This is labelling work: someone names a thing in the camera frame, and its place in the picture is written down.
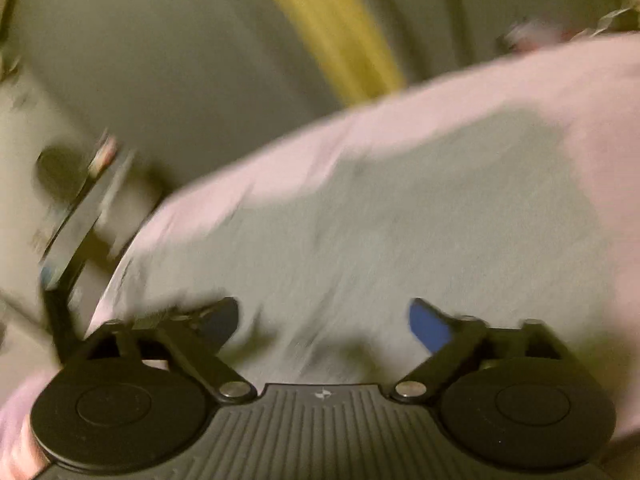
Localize round black mirror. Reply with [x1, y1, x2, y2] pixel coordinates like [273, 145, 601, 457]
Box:
[35, 143, 88, 205]

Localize grey vanity desk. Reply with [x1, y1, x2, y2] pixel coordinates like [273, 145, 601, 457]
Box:
[39, 152, 157, 362]

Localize grey knit pants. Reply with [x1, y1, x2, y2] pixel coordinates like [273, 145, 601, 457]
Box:
[114, 110, 612, 386]

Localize grey curtain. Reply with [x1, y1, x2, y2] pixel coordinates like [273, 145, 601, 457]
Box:
[6, 0, 622, 183]

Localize red blue clutter bag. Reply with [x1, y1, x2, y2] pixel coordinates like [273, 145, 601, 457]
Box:
[500, 18, 566, 53]

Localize pink bed sheet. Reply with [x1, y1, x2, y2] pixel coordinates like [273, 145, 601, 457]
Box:
[1, 34, 639, 479]

